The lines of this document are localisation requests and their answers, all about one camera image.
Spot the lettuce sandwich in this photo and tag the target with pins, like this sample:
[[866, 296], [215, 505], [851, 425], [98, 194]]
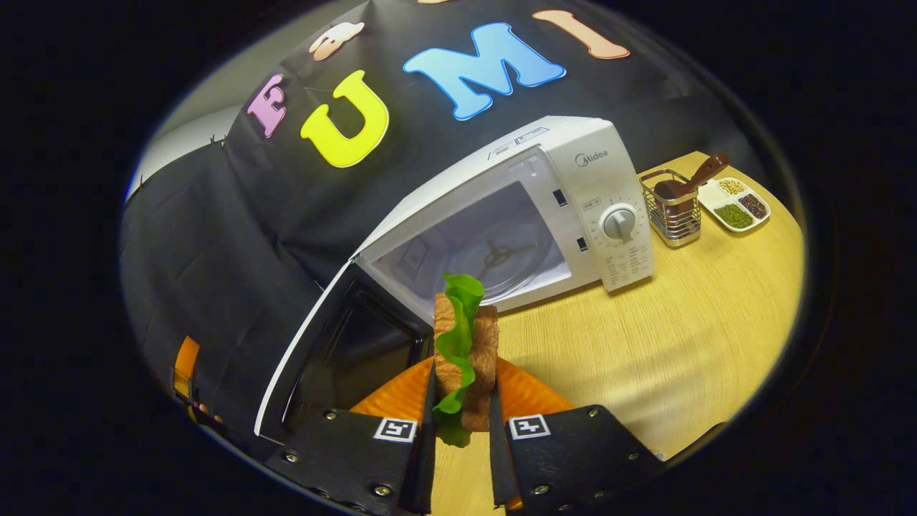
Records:
[[483, 351]]

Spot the white divided bean dish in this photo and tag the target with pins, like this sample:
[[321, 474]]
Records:
[[734, 208]]

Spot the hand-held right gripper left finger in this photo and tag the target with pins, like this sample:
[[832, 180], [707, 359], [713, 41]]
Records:
[[358, 459]]

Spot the white microwave oven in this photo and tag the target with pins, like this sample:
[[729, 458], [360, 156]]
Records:
[[594, 179]]

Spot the brown wooden spoon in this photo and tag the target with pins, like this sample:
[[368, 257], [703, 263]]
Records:
[[698, 175]]

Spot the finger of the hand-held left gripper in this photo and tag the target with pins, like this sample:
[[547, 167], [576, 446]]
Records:
[[186, 365]]

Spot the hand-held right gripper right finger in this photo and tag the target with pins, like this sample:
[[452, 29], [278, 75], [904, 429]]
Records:
[[566, 459]]

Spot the glass turntable plate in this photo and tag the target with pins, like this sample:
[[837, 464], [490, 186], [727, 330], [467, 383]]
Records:
[[516, 258]]

